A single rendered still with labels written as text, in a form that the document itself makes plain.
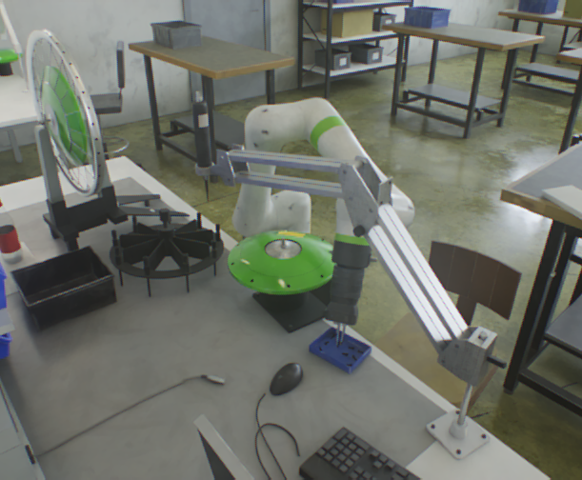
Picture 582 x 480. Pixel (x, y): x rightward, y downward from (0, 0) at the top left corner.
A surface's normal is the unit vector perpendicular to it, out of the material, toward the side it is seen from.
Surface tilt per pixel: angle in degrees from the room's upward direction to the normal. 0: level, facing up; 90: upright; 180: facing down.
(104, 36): 90
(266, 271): 17
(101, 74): 90
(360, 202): 90
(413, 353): 0
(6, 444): 90
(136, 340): 0
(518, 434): 0
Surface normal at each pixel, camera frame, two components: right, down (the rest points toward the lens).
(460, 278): -0.57, 0.43
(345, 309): -0.27, -0.02
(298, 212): 0.45, 0.43
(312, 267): 0.26, -0.67
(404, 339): 0.00, -0.86
